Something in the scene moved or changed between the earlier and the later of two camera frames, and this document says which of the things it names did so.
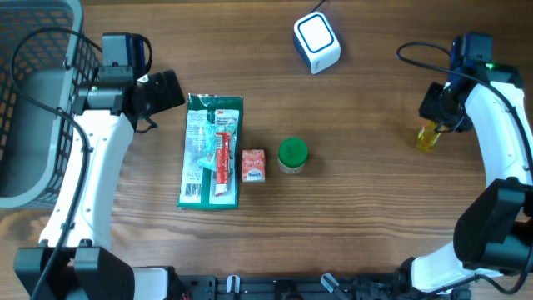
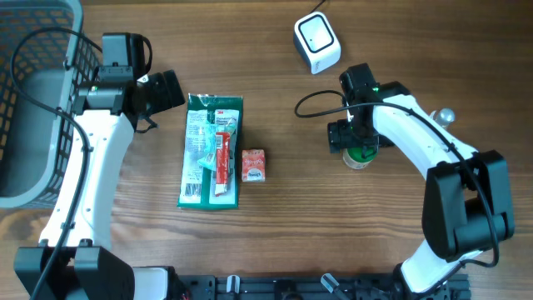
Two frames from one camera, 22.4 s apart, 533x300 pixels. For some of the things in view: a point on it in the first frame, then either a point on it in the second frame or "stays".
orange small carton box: (253, 166) stays
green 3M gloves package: (211, 152) stays
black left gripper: (169, 94) stays
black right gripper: (426, 108) -> (340, 137)
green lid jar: (292, 155) -> (353, 157)
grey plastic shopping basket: (33, 135) stays
